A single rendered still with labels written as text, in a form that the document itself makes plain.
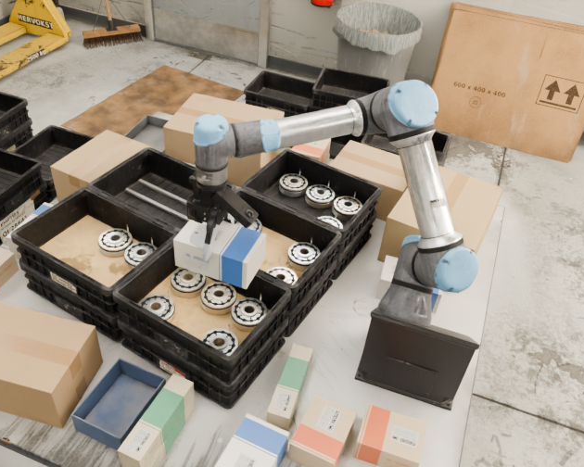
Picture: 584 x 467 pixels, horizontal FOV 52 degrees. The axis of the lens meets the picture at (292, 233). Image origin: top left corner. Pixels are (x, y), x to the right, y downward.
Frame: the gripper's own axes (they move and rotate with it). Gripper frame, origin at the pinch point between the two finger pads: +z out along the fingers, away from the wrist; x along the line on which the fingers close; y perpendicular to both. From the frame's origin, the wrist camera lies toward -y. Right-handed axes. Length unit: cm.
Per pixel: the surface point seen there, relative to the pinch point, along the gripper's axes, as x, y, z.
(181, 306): 1.2, 12.2, 27.6
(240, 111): -96, 38, 20
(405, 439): 13, -58, 34
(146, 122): -96, 84, 38
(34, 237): -1, 64, 23
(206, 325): 4.7, 2.5, 27.6
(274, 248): -33.1, -2.9, 27.7
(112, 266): -4.3, 38.7, 27.3
